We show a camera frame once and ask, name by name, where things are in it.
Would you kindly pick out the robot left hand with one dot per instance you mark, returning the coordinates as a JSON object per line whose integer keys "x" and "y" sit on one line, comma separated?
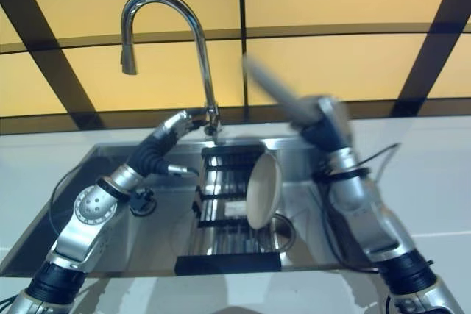
{"x": 151, "y": 156}

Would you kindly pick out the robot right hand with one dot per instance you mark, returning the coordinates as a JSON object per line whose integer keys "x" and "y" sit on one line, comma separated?
{"x": 324, "y": 132}

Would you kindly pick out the grey plate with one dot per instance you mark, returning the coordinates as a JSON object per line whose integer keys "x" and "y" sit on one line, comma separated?
{"x": 274, "y": 86}

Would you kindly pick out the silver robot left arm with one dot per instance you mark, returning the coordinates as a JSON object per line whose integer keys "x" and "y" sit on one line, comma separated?
{"x": 86, "y": 214}

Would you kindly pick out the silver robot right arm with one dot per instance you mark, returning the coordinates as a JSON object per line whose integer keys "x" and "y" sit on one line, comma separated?
{"x": 371, "y": 218}

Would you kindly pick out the stainless steel sink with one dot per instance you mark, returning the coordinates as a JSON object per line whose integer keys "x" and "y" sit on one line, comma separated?
{"x": 165, "y": 225}

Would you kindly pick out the cream white plate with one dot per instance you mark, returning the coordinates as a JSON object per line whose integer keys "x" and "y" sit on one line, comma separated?
{"x": 262, "y": 192}

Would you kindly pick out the round sink drain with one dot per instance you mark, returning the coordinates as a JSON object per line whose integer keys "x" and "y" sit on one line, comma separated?
{"x": 285, "y": 231}

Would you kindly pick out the black roll-up drying rack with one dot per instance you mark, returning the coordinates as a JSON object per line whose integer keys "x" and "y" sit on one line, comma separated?
{"x": 224, "y": 251}

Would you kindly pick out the chrome gooseneck faucet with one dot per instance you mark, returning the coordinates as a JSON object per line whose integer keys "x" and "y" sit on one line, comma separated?
{"x": 200, "y": 45}

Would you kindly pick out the dark brown window frame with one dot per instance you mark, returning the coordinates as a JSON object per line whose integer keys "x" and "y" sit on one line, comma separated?
{"x": 48, "y": 38}

